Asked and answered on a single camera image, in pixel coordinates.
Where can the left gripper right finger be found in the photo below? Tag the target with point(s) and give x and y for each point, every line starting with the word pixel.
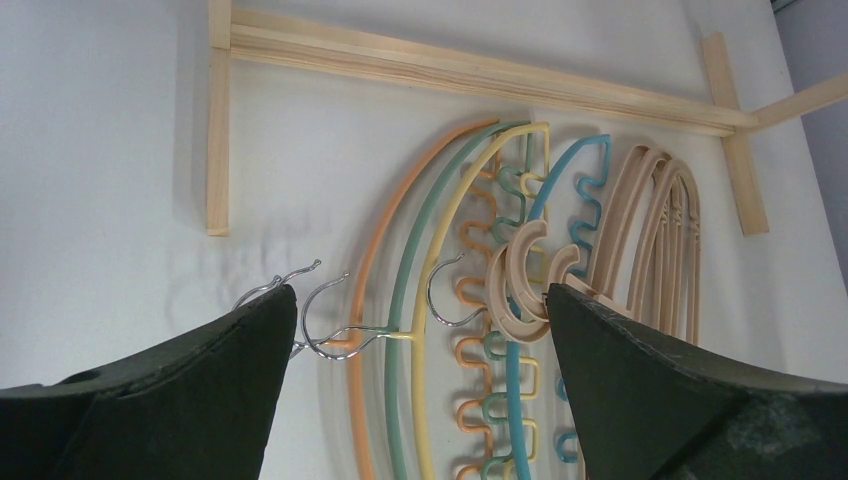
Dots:
pixel 647 405

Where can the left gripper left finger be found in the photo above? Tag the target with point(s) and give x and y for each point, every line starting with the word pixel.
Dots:
pixel 198 406

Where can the beige plastic hanger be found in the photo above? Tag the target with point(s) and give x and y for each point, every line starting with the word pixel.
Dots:
pixel 618 221
pixel 516 269
pixel 682 218
pixel 495 286

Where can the wooden clothes rack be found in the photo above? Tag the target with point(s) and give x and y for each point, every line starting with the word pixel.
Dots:
pixel 286 41

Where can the blue wire hanger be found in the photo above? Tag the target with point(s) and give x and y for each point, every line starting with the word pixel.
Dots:
pixel 506 407

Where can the orange wire hanger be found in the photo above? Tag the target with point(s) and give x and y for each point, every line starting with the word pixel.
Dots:
pixel 356 393

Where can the green wire hanger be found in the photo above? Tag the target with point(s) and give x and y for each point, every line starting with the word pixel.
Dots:
pixel 347 342

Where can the yellow wire hanger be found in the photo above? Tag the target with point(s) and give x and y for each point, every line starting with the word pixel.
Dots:
pixel 424 298

